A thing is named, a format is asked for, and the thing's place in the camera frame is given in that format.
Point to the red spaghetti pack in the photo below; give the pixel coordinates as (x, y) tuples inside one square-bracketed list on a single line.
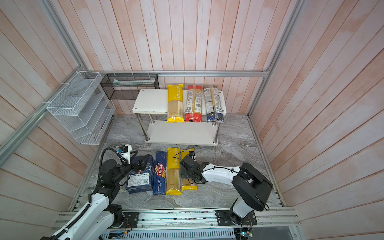
[(194, 104)]

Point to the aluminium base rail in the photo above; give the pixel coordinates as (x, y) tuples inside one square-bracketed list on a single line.
[(180, 224)]

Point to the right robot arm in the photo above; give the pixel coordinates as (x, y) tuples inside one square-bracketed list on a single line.
[(253, 187)]

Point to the white wire mesh rack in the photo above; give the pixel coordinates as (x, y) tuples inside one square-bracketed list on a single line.
[(81, 110)]

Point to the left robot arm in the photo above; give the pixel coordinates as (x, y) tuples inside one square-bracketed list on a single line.
[(100, 213)]

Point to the yellow Pastatime spaghetti pack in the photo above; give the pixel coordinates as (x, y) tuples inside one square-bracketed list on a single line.
[(188, 184), (173, 172)]

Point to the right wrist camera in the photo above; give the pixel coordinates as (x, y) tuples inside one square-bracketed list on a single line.
[(192, 155)]

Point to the blue Barilla spaghetti box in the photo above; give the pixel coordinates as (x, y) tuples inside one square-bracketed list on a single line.
[(160, 186)]

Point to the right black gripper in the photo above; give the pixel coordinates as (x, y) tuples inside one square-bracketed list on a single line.
[(184, 172)]

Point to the dark blue pasta bag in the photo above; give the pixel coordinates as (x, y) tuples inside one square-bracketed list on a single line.
[(141, 181)]

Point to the black mesh basket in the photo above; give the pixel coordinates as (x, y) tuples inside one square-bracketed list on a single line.
[(124, 87)]

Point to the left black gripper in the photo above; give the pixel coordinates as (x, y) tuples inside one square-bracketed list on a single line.
[(141, 166)]

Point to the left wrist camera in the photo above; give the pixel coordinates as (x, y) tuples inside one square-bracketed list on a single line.
[(124, 153)]

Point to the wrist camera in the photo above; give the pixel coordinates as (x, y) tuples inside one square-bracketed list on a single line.
[(192, 155), (124, 153)]

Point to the blue white-label spaghetti pack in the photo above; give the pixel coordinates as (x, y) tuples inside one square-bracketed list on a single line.
[(214, 110)]

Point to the white two-tier shelf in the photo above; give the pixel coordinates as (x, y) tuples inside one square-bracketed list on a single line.
[(155, 102)]

